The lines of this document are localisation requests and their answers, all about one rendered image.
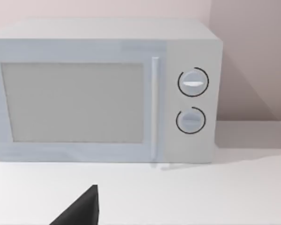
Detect large pale microwave knob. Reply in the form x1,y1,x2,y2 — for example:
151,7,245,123
179,69,208,95

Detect pale microwave door handle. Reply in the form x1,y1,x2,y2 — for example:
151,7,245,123
151,56,160,168

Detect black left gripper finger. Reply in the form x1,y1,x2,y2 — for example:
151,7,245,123
49,184,101,225

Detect pale microwave oven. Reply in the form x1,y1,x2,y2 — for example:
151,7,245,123
0,18,223,165

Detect small pale microwave knob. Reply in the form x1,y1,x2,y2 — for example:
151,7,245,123
177,109,205,132

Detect pale microwave door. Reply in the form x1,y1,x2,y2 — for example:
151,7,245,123
0,39,167,163

